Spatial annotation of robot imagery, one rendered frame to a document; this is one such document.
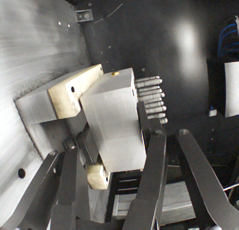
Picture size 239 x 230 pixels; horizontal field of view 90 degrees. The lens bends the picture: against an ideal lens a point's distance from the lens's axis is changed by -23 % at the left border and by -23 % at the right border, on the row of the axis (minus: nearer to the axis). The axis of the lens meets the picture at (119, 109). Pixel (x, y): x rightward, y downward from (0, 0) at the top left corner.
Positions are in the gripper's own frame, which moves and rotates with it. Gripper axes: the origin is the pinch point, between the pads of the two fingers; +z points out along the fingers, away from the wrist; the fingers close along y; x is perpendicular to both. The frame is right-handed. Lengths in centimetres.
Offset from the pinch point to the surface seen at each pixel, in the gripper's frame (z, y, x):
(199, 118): 28.8, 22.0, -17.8
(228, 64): 3.9, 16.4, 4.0
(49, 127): 1.1, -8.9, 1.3
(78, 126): 5.4, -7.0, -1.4
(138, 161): -1.7, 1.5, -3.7
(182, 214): 3.0, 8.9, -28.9
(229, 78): 3.9, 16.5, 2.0
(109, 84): 1.1, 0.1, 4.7
